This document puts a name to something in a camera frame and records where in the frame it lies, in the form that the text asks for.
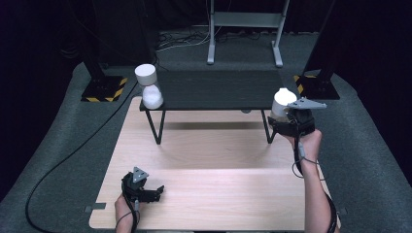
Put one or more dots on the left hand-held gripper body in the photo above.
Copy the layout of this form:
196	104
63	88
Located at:
134	184

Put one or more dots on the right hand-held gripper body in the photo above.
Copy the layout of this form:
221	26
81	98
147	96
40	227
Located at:
302	121

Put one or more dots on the white-capped jar of brown powder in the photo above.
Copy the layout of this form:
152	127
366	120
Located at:
282	97

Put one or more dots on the black low shelf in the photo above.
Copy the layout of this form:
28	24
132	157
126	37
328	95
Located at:
217	90

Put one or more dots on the person's right hand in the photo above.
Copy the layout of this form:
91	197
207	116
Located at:
309	144

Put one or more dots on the person's left hand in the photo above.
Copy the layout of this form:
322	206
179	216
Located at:
124	207

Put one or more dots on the black chair base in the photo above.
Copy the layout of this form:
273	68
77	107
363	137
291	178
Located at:
319	87

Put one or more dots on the white cup on shelf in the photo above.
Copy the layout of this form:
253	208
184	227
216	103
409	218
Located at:
151	97

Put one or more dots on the black stand with striped base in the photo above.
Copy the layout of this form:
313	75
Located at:
103	89

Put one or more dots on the grey metal stand frame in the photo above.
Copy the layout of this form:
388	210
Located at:
246	19

